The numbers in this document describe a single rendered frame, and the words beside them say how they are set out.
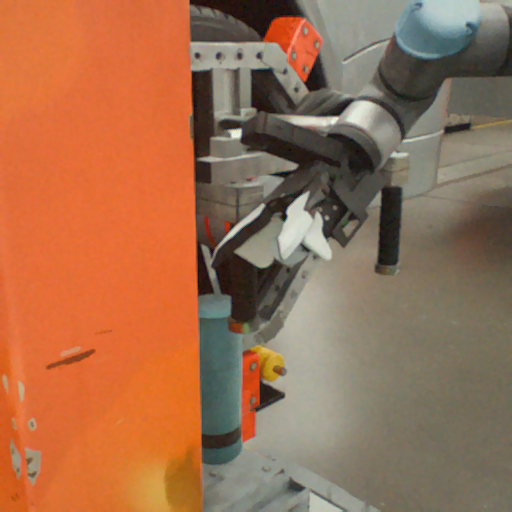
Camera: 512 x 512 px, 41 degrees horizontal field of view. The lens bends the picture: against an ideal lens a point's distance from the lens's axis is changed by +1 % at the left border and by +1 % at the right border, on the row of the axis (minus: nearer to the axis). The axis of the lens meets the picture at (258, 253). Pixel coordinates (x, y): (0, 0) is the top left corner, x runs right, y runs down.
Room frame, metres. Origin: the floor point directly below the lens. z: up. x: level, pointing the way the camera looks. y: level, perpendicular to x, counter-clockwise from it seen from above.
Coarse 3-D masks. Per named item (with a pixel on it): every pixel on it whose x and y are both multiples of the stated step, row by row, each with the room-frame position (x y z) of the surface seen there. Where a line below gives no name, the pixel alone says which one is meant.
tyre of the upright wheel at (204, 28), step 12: (192, 12) 1.18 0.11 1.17; (204, 12) 1.20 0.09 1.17; (216, 12) 1.23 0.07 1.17; (192, 24) 1.18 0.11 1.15; (204, 24) 1.20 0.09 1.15; (216, 24) 1.22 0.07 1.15; (228, 24) 1.24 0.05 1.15; (240, 24) 1.26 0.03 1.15; (192, 36) 1.18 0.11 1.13; (204, 36) 1.20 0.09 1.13; (216, 36) 1.22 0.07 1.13; (228, 36) 1.24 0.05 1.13; (240, 36) 1.26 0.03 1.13; (252, 36) 1.28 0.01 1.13
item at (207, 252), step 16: (192, 80) 1.38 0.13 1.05; (192, 96) 1.45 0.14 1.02; (256, 96) 1.30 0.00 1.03; (256, 112) 1.33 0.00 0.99; (272, 112) 1.32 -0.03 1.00; (208, 256) 1.22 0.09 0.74; (208, 272) 1.22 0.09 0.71; (224, 272) 1.35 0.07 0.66; (208, 288) 1.24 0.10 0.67; (224, 288) 1.31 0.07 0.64
